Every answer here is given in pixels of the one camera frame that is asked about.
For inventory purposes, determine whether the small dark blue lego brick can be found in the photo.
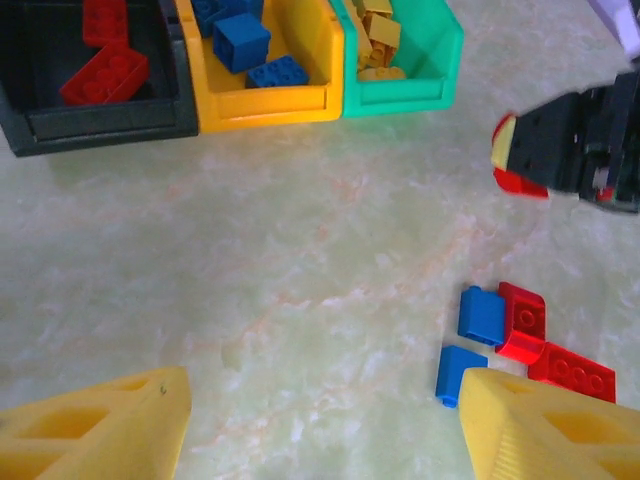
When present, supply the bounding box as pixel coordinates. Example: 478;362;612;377
244;54;311;90

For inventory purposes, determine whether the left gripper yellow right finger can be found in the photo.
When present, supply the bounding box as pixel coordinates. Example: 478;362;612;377
458;367;640;480

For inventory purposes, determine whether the yellow lego brick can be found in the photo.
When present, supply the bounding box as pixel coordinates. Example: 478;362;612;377
367;12;403;49
357;42;401;71
357;67;407;84
352;0;396;16

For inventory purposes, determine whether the long red lego brick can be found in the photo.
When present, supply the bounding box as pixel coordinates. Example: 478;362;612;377
527;342;618;405
58;40;151;107

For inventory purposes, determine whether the black plastic bin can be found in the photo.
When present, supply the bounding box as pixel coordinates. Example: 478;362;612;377
0;0;200;159

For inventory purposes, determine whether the green plastic bin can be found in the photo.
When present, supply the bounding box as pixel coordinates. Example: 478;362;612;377
327;0;466;120

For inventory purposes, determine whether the yellow plastic bin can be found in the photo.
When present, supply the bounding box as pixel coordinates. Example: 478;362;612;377
172;0;347;135

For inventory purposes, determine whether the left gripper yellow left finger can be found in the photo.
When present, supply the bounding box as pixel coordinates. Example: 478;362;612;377
0;365;193;480

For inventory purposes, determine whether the red square brick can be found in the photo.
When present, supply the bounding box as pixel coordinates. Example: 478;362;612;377
494;281;548;365

